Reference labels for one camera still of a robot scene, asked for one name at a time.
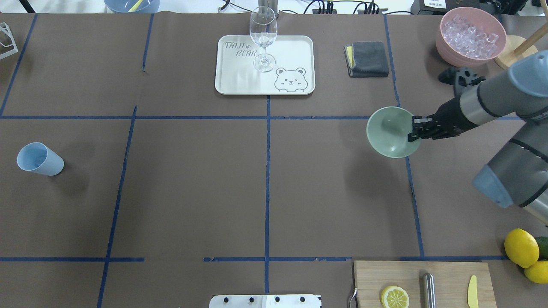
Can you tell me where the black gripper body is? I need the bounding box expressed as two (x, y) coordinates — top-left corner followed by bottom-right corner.
(423, 99), (468, 140)

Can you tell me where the green bowl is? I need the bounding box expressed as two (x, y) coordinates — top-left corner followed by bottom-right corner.
(366, 107), (422, 158)

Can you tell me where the light blue cup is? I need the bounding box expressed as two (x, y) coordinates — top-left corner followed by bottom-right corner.
(16, 142), (65, 177)

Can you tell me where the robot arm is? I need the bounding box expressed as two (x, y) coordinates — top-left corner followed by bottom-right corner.
(405, 50), (548, 223)

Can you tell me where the pink bowl with ice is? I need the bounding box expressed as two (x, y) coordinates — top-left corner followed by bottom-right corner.
(436, 6), (507, 68)

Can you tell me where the blue bowl with fork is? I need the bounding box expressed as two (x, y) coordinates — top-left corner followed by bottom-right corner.
(104, 0), (161, 14)

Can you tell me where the grey folded cloth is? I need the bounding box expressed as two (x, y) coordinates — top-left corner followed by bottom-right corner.
(344, 41), (389, 78)

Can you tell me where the wooden stand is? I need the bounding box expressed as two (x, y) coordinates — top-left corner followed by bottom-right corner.
(494, 23), (548, 69)

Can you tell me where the yellow lemon lower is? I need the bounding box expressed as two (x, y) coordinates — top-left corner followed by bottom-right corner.
(504, 228), (539, 269)

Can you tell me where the yellow lemon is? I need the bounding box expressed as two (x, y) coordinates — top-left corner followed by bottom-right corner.
(524, 261), (548, 284)
(504, 228), (539, 269)

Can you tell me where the white bear tray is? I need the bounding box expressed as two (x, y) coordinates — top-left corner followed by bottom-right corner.
(215, 35), (316, 95)

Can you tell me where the wooden cutting board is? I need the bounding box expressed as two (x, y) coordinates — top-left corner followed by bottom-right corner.
(354, 261), (497, 308)

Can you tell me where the green lime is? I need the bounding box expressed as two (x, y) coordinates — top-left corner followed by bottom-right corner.
(535, 236), (548, 261)

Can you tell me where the yellow plastic knife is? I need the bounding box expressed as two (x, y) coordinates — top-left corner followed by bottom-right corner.
(467, 275), (479, 308)

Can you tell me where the steel muddler black tip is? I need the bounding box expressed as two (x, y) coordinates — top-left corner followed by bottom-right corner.
(423, 273), (436, 308)

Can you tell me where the half lemon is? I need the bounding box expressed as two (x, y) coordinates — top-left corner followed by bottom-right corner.
(380, 285), (410, 308)

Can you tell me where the yellow lemon upper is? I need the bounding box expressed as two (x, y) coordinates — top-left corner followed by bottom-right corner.
(524, 261), (548, 284)

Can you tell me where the clear wine glass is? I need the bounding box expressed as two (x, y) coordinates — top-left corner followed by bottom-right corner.
(249, 6), (278, 72)

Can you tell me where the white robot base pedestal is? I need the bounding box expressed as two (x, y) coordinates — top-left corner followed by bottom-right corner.
(209, 294), (322, 308)

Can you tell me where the white wire cup rack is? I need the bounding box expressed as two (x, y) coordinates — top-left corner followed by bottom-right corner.
(0, 23), (19, 59)

